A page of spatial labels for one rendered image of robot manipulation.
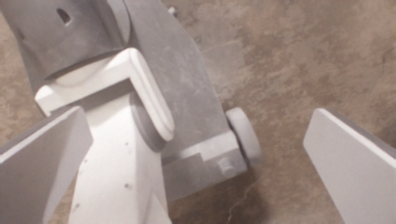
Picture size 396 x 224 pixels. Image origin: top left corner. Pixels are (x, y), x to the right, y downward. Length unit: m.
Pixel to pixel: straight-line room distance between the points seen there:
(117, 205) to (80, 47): 0.25
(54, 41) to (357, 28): 0.90
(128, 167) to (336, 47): 0.80
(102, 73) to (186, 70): 0.23
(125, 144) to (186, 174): 0.31
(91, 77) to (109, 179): 0.17
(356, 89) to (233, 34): 0.54
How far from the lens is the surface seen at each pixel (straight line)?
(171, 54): 0.53
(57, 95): 0.43
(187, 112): 0.55
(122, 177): 0.32
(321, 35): 0.86
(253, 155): 0.62
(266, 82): 0.77
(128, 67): 0.37
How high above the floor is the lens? 0.70
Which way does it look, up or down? 72 degrees down
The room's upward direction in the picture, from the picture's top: 163 degrees clockwise
